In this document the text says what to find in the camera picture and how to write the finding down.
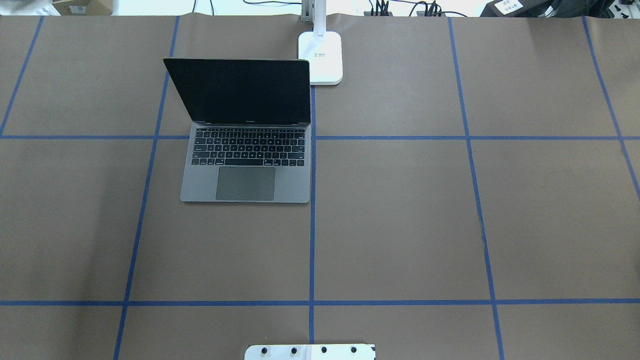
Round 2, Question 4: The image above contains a white desk lamp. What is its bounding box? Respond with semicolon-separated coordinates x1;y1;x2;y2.
297;0;344;85

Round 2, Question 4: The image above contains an aluminium frame post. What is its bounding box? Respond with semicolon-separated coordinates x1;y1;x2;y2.
301;0;315;24

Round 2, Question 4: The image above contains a grey laptop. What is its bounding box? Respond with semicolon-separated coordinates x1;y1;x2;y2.
163;57;313;204

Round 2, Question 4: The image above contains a brown paper table cover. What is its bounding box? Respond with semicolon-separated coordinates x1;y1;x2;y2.
1;13;639;360

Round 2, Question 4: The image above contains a brown cardboard box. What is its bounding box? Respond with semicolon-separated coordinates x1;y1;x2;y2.
52;0;114;16

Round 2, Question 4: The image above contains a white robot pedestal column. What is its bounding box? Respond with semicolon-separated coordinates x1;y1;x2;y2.
243;343;377;360

